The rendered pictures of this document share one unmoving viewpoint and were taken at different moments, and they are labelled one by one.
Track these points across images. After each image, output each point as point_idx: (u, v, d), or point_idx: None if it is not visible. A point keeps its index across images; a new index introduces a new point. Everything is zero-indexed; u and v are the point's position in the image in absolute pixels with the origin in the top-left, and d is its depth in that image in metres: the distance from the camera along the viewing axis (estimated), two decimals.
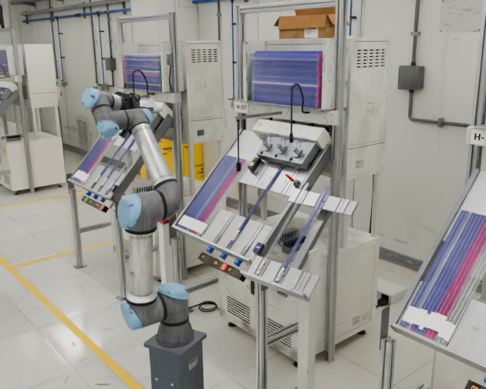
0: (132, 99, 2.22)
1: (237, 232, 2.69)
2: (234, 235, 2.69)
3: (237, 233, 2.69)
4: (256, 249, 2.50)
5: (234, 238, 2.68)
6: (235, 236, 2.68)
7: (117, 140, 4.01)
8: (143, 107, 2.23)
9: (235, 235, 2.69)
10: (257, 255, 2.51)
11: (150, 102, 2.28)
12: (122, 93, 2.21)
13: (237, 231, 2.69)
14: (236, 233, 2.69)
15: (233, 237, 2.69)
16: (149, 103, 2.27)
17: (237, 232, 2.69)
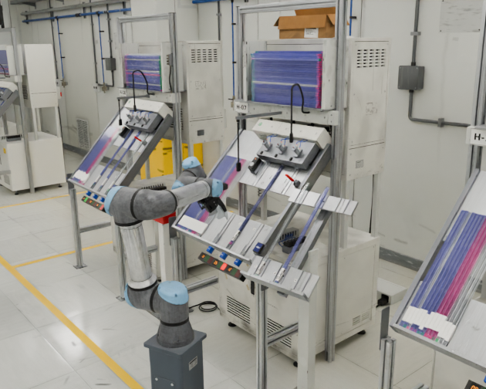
0: None
1: (237, 232, 2.69)
2: (234, 235, 2.69)
3: (237, 233, 2.69)
4: (256, 249, 2.50)
5: (234, 238, 2.68)
6: (235, 236, 2.68)
7: (117, 140, 4.01)
8: None
9: (235, 235, 2.69)
10: (257, 255, 2.51)
11: (210, 211, 2.60)
12: None
13: (237, 231, 2.69)
14: (236, 233, 2.69)
15: (233, 237, 2.69)
16: None
17: (237, 232, 2.69)
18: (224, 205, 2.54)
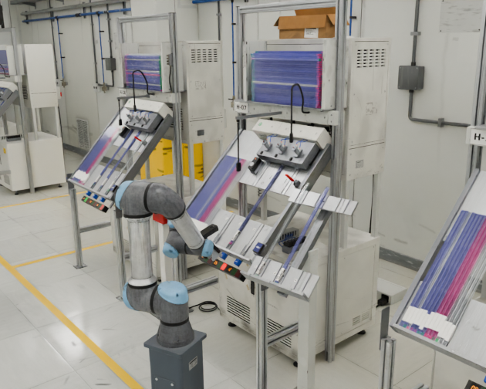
0: None
1: (237, 232, 2.69)
2: (234, 235, 2.69)
3: (237, 233, 2.69)
4: (256, 249, 2.50)
5: (234, 238, 2.68)
6: (235, 236, 2.68)
7: (117, 140, 4.01)
8: None
9: (235, 235, 2.69)
10: (257, 255, 2.51)
11: None
12: None
13: (237, 231, 2.69)
14: (236, 233, 2.69)
15: (233, 237, 2.69)
16: None
17: (237, 232, 2.69)
18: (217, 248, 2.58)
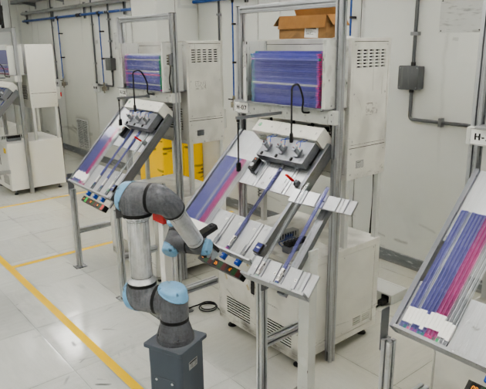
0: None
1: (233, 237, 2.68)
2: (230, 240, 2.68)
3: (233, 238, 2.68)
4: (256, 249, 2.50)
5: (231, 242, 2.67)
6: (231, 241, 2.67)
7: (117, 140, 4.01)
8: None
9: (231, 240, 2.68)
10: (257, 255, 2.51)
11: None
12: None
13: (233, 237, 2.68)
14: (232, 238, 2.68)
15: (229, 241, 2.68)
16: None
17: (234, 237, 2.68)
18: (217, 248, 2.57)
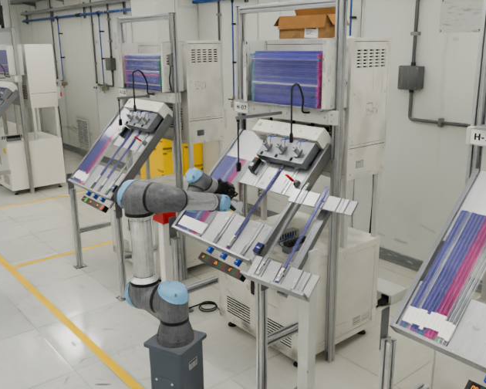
0: (227, 194, 2.56)
1: (233, 237, 2.68)
2: (230, 240, 2.68)
3: (233, 238, 2.68)
4: (256, 249, 2.50)
5: (231, 242, 2.67)
6: (231, 241, 2.67)
7: (117, 140, 4.01)
8: None
9: (231, 240, 2.68)
10: (257, 255, 2.51)
11: (239, 204, 2.60)
12: (224, 185, 2.54)
13: (233, 237, 2.68)
14: (232, 238, 2.68)
15: (229, 241, 2.68)
16: (237, 204, 2.60)
17: (234, 237, 2.68)
18: None
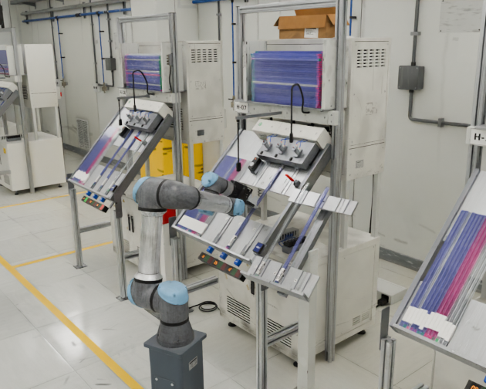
0: (243, 191, 2.62)
1: (233, 237, 2.68)
2: (230, 240, 2.68)
3: (233, 238, 2.68)
4: (256, 249, 2.50)
5: (231, 242, 2.67)
6: (231, 241, 2.67)
7: (117, 140, 4.01)
8: (250, 203, 2.64)
9: (231, 240, 2.67)
10: (257, 255, 2.51)
11: (254, 198, 2.69)
12: (238, 184, 2.61)
13: (233, 237, 2.68)
14: (232, 238, 2.68)
15: (229, 241, 2.68)
16: (254, 199, 2.69)
17: (234, 237, 2.68)
18: None
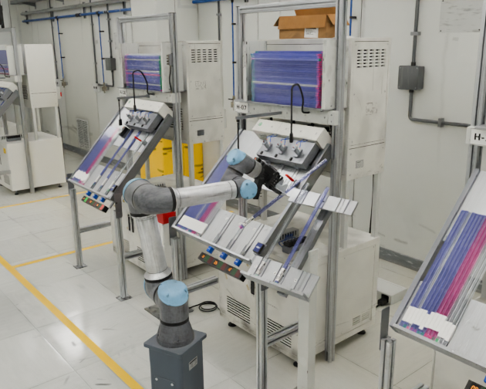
0: (271, 177, 2.38)
1: (251, 218, 2.51)
2: (246, 220, 2.51)
3: (250, 219, 2.50)
4: (256, 249, 2.50)
5: (246, 223, 2.50)
6: (247, 221, 2.50)
7: (117, 140, 4.01)
8: (276, 191, 2.42)
9: (248, 221, 2.50)
10: (257, 255, 2.51)
11: (284, 186, 2.45)
12: (268, 167, 2.37)
13: (251, 218, 2.51)
14: (249, 218, 2.51)
15: (244, 221, 2.51)
16: (283, 186, 2.45)
17: (251, 218, 2.50)
18: None
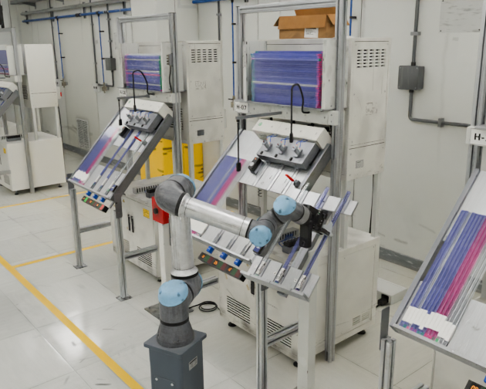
0: (318, 217, 2.17)
1: (302, 278, 2.22)
2: (299, 282, 2.21)
3: (302, 279, 2.21)
4: (256, 249, 2.50)
5: (301, 284, 2.21)
6: (302, 283, 2.21)
7: (117, 140, 4.01)
8: (325, 231, 2.20)
9: (301, 282, 2.21)
10: (257, 255, 2.51)
11: (329, 225, 2.24)
12: (312, 208, 2.16)
13: (302, 277, 2.22)
14: (302, 279, 2.22)
15: (298, 284, 2.21)
16: (329, 225, 2.24)
17: (304, 278, 2.22)
18: None
